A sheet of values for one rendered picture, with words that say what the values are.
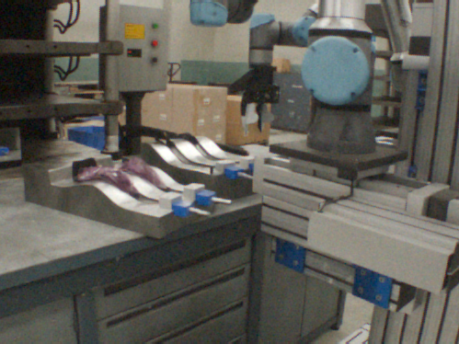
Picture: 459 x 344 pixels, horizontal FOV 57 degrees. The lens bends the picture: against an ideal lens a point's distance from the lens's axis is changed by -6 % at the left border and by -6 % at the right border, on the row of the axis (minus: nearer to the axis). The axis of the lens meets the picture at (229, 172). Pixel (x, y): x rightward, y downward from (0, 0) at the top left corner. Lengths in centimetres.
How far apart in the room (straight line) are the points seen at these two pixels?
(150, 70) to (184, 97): 324
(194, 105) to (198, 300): 408
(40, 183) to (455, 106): 108
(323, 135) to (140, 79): 135
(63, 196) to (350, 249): 78
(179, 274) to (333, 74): 76
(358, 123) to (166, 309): 75
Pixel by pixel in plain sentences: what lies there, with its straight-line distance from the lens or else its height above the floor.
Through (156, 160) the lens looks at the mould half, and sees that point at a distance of 150.
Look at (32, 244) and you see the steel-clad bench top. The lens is 107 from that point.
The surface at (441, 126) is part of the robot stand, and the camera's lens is 102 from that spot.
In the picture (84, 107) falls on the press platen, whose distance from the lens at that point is 191.
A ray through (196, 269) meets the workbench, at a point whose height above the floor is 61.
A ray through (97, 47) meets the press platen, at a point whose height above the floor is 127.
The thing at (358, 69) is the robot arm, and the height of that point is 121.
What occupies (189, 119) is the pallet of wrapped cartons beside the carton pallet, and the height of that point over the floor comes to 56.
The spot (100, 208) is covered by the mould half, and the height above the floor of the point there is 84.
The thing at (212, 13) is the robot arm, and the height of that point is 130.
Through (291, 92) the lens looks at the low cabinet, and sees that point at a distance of 858.
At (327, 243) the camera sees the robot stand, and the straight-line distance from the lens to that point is 82.
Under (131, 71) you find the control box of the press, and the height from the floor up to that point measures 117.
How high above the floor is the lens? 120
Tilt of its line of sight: 13 degrees down
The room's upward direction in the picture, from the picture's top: 2 degrees clockwise
